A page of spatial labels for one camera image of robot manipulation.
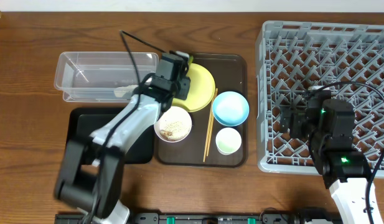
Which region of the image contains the white bowl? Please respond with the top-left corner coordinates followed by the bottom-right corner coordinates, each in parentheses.
top-left (154, 106), bottom-right (192, 143)

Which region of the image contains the small white cup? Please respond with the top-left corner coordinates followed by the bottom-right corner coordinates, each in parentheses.
top-left (215, 128), bottom-right (242, 156)

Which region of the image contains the pile of rice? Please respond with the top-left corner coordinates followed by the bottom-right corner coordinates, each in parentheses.
top-left (160, 121), bottom-right (189, 141)

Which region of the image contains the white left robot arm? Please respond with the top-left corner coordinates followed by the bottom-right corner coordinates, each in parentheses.
top-left (54, 73), bottom-right (192, 223)

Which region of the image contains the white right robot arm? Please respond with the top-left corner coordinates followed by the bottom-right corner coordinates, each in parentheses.
top-left (279, 88), bottom-right (383, 223)

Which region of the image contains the grey plastic dishwasher rack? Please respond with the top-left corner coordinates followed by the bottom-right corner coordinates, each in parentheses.
top-left (255, 21), bottom-right (384, 179)

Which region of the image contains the yellow round plate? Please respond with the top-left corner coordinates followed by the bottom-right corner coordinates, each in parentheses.
top-left (172, 63), bottom-right (216, 113)

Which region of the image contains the wooden chopstick left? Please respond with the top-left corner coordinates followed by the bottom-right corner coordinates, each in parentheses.
top-left (202, 88), bottom-right (217, 163)

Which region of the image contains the wooden chopstick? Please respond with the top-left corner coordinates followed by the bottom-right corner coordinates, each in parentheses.
top-left (206, 88), bottom-right (219, 157)
top-left (202, 88), bottom-right (217, 163)

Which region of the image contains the wooden chopstick right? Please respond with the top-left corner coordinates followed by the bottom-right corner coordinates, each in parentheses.
top-left (206, 88), bottom-right (219, 157)

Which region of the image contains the light blue bowl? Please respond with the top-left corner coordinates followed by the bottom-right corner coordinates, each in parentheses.
top-left (212, 91), bottom-right (250, 127)

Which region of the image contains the dark brown serving tray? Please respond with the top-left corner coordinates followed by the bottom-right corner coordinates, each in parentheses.
top-left (154, 54), bottom-right (248, 168)

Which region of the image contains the clear plastic bin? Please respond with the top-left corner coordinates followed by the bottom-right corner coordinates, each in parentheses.
top-left (54, 52), bottom-right (159, 103)

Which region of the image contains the black rectangular tray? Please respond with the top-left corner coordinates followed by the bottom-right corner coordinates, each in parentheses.
top-left (67, 107), bottom-right (154, 164)

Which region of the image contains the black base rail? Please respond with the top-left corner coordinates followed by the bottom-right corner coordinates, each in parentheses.
top-left (54, 212), bottom-right (342, 224)

